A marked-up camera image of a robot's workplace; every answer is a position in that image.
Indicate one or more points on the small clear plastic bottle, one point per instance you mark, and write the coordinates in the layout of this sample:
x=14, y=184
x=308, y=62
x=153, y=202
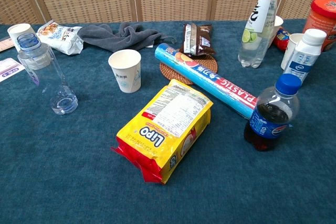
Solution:
x=43, y=69

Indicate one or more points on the white paper cup blue print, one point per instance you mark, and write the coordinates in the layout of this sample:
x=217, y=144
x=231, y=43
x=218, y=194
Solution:
x=126, y=73

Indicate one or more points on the cola bottle blue cap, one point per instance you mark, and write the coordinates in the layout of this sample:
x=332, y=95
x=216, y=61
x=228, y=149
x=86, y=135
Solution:
x=273, y=119

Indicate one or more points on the lime soda bottle black cap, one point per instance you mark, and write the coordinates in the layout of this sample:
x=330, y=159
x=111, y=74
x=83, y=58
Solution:
x=257, y=32

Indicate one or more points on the white milk bottle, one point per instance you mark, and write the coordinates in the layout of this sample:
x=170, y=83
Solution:
x=304, y=56

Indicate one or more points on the white paper cup green print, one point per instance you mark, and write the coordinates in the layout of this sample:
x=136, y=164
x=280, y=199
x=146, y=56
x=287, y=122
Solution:
x=18, y=33

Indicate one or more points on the round woven rattan coaster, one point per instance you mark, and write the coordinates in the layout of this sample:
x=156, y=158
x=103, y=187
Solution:
x=170, y=70

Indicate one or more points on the yellow Lipo biscuit bag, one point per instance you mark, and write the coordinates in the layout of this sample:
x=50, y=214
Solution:
x=168, y=127

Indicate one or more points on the blue plastic wrap box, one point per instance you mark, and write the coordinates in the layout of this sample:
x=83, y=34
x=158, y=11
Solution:
x=210, y=82

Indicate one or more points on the brown chocolate snack packet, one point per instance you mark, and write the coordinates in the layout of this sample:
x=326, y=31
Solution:
x=197, y=40

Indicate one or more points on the grey towel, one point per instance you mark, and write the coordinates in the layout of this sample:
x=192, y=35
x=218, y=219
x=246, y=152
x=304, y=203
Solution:
x=115, y=37

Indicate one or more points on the teal table cover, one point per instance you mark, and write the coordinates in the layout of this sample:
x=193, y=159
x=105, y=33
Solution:
x=78, y=169

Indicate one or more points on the white biscuit snack bag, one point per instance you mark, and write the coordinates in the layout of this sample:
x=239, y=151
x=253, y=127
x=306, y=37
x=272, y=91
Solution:
x=61, y=37

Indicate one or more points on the red biscuit packet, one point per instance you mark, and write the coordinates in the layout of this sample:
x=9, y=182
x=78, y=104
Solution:
x=282, y=39

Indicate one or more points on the white toothbrush package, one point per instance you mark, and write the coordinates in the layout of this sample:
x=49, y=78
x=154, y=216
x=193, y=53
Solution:
x=9, y=69

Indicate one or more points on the orange canister red lid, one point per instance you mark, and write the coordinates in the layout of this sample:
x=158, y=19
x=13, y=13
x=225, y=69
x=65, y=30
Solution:
x=320, y=22

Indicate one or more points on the clear case white contents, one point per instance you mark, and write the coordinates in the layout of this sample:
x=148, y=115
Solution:
x=5, y=44

